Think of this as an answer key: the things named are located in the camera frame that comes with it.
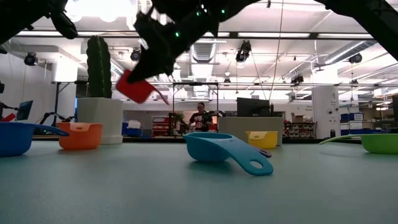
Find blue storage bin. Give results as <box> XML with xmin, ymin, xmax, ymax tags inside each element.
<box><xmin>122</xmin><ymin>119</ymin><xmax>144</xmax><ymax>138</ymax></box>

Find green cactus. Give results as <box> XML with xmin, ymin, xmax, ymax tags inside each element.
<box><xmin>86</xmin><ymin>35</ymin><xmax>113</xmax><ymax>99</ymax></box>

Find blue storage crates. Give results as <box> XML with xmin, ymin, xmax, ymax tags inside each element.
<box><xmin>340</xmin><ymin>112</ymin><xmax>364</xmax><ymax>122</ymax></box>

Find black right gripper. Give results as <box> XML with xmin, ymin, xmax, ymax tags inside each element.
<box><xmin>126</xmin><ymin>12</ymin><xmax>218</xmax><ymax>84</ymax></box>

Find orange measuring cup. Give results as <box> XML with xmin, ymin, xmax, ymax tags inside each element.
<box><xmin>57</xmin><ymin>121</ymin><xmax>103</xmax><ymax>151</ymax></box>

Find yellow measuring cup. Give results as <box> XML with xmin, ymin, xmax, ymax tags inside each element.
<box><xmin>245</xmin><ymin>131</ymin><xmax>279</xmax><ymax>150</ymax></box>

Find black computer monitor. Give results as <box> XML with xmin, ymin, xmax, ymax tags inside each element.
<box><xmin>236</xmin><ymin>97</ymin><xmax>271</xmax><ymax>118</ymax></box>

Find small dark monitor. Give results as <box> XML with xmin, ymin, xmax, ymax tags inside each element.
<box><xmin>16</xmin><ymin>100</ymin><xmax>34</xmax><ymax>121</ymax></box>

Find dark shelving unit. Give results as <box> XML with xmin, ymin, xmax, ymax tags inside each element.
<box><xmin>284</xmin><ymin>121</ymin><xmax>317</xmax><ymax>139</ymax></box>

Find green measuring cup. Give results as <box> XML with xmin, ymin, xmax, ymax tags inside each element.
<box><xmin>319</xmin><ymin>133</ymin><xmax>398</xmax><ymax>155</ymax></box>

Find white round pillar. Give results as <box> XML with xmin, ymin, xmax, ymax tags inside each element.
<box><xmin>312</xmin><ymin>86</ymin><xmax>341</xmax><ymax>139</ymax></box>

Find red measuring cup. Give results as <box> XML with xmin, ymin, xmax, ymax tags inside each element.
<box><xmin>115</xmin><ymin>70</ymin><xmax>170</xmax><ymax>106</ymax></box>

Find white hexagonal planter pot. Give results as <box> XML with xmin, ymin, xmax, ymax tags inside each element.
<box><xmin>76</xmin><ymin>97</ymin><xmax>124</xmax><ymax>145</ymax></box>

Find dark blue measuring cup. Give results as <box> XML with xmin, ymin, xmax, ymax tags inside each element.
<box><xmin>0</xmin><ymin>121</ymin><xmax>70</xmax><ymax>157</ymax></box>

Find red parts shelf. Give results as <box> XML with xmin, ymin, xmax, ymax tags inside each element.
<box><xmin>152</xmin><ymin>116</ymin><xmax>170</xmax><ymax>137</ymax></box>

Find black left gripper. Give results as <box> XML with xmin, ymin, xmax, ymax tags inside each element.
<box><xmin>0</xmin><ymin>0</ymin><xmax>79</xmax><ymax>45</ymax></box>

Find teal measuring cup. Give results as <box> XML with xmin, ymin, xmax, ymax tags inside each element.
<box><xmin>182</xmin><ymin>132</ymin><xmax>274</xmax><ymax>177</ymax></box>

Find person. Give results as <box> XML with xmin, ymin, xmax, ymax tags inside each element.
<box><xmin>188</xmin><ymin>101</ymin><xmax>214</xmax><ymax>133</ymax></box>

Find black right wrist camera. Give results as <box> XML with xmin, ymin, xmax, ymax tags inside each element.
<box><xmin>133</xmin><ymin>11</ymin><xmax>159</xmax><ymax>47</ymax></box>

